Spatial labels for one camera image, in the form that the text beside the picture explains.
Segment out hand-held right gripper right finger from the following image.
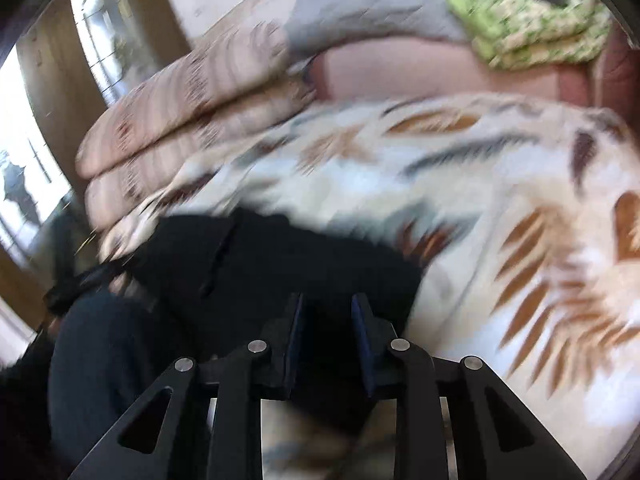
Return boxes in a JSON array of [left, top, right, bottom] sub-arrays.
[[350, 293, 587, 480]]

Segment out glass window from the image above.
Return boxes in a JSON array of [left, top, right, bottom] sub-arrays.
[[0, 45, 77, 258]]

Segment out leaf printed blanket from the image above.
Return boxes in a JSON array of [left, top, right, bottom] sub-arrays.
[[100, 92, 640, 480]]

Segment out person's leg in jeans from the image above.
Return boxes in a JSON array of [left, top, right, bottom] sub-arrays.
[[47, 290, 212, 467]]

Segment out glass door panel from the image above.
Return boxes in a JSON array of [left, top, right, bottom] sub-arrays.
[[70, 0, 139, 109]]

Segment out striped folded quilt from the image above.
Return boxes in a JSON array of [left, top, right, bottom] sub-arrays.
[[75, 20, 322, 233]]

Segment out grey quilted blanket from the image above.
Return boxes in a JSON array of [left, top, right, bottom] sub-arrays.
[[282, 0, 472, 64]]

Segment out green patterned folded blanket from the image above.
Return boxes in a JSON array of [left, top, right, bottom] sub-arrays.
[[420, 0, 614, 72]]

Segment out wooden door frame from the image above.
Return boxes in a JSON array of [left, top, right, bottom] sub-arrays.
[[16, 0, 195, 203]]

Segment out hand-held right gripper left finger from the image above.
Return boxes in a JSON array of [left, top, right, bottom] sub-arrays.
[[69, 292, 307, 480]]

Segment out black pants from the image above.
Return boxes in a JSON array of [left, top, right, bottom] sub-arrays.
[[125, 207, 427, 433]]

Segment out pink brown sofa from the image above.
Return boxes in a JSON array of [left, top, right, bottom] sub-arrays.
[[305, 24, 640, 112]]

